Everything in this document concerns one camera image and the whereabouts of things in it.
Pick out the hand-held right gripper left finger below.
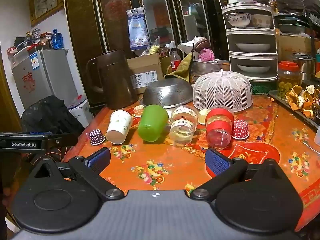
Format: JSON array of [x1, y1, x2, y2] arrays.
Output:
[[32, 147, 125, 201]]

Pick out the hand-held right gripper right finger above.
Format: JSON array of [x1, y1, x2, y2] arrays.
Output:
[[189, 148, 291, 202]]

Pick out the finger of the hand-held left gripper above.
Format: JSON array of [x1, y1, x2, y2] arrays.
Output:
[[46, 132, 86, 149]]

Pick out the purple dotted small paper cup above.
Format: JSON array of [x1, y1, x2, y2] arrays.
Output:
[[89, 129, 106, 145]]

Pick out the clear glass cup red label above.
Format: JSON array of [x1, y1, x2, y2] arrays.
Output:
[[205, 107, 235, 149]]

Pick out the white paper cup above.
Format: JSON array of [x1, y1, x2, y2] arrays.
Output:
[[106, 110, 133, 145]]

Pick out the red dotted small paper cup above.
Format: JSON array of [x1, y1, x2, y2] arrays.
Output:
[[232, 119, 250, 140]]

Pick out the pale yellow small cup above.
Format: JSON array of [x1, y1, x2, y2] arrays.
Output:
[[198, 109, 209, 125]]

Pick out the clear glass cup white label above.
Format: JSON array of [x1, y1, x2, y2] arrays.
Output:
[[169, 106, 198, 147]]

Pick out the green plastic cup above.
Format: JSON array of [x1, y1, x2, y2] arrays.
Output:
[[138, 104, 169, 142]]

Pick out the black bag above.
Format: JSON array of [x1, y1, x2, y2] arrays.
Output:
[[21, 95, 85, 136]]

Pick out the white box blue print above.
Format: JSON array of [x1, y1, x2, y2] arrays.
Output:
[[68, 95, 94, 122]]

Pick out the orange printed tablecloth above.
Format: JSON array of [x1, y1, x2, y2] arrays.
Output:
[[61, 94, 320, 232]]

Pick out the grey small fridge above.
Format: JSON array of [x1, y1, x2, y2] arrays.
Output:
[[11, 49, 78, 109]]

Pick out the white mesh food cover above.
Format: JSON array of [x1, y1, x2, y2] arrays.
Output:
[[193, 69, 253, 112]]

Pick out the brown plastic pitcher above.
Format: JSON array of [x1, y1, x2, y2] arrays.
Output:
[[86, 50, 138, 110]]

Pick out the metal colander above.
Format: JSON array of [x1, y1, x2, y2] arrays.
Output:
[[142, 77, 194, 109]]

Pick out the green plastic basket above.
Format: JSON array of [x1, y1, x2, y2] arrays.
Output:
[[250, 79, 278, 94]]

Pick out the dark metal tray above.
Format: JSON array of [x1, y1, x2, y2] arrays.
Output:
[[269, 90, 320, 131]]

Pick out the metal pot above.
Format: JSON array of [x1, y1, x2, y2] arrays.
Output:
[[190, 59, 230, 84]]

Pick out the cardboard box with label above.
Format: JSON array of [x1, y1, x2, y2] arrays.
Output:
[[126, 53, 164, 95]]

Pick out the olive green cloth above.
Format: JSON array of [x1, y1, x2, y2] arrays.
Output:
[[164, 54, 193, 83]]

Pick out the blue water bottle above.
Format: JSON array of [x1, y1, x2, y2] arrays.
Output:
[[51, 29, 63, 49]]

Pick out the white plate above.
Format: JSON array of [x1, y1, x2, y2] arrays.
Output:
[[236, 64, 271, 74], [235, 43, 272, 52]]

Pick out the dried orange peels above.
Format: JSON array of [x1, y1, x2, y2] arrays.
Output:
[[285, 85, 320, 118]]

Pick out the pink cloth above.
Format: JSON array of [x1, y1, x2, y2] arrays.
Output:
[[199, 49, 215, 62]]

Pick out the soda bottle red label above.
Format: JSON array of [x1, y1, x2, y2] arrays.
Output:
[[170, 47, 182, 72]]

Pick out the glass jar red lid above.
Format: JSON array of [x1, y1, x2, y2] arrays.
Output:
[[277, 61, 300, 99]]

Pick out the clear bag of yellow snacks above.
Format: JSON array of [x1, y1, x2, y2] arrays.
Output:
[[140, 36, 161, 57]]

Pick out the metal canister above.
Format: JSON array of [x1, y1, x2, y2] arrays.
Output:
[[292, 53, 316, 81]]

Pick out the tiered white dish rack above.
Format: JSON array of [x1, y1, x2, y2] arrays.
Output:
[[217, 0, 279, 81]]

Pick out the plain cardboard box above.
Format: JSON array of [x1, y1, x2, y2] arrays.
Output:
[[276, 34, 313, 61]]

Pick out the white floral bowl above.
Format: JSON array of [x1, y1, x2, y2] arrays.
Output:
[[225, 13, 252, 28]]

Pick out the beige bowl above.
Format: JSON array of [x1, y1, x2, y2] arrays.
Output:
[[250, 14, 272, 28]]

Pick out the flat box on rack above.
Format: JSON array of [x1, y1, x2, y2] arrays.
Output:
[[226, 0, 253, 6]]

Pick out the blue wall poster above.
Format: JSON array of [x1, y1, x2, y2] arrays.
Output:
[[126, 7, 152, 50]]

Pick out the wall clock wooden frame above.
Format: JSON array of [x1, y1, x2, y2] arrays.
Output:
[[28, 0, 64, 27]]

